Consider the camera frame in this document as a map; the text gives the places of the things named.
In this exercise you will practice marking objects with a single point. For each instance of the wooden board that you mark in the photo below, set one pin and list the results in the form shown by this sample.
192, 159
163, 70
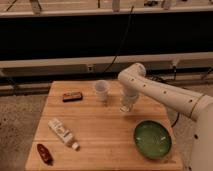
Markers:
104, 133

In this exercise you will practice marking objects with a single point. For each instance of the green bowl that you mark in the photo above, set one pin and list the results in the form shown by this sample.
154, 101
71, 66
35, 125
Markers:
152, 139

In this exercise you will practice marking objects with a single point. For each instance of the brown rectangular box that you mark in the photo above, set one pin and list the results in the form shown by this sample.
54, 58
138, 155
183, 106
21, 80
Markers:
72, 96

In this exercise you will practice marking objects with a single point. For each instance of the white sponge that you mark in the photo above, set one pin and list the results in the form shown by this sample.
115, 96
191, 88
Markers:
126, 108

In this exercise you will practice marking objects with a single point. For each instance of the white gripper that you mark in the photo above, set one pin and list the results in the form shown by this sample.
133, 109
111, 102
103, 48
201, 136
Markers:
129, 97

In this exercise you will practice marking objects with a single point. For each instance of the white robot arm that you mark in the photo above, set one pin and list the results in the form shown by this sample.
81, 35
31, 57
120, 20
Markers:
196, 106

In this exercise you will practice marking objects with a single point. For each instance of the white tube bottle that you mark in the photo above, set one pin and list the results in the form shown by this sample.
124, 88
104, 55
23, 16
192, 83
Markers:
63, 133

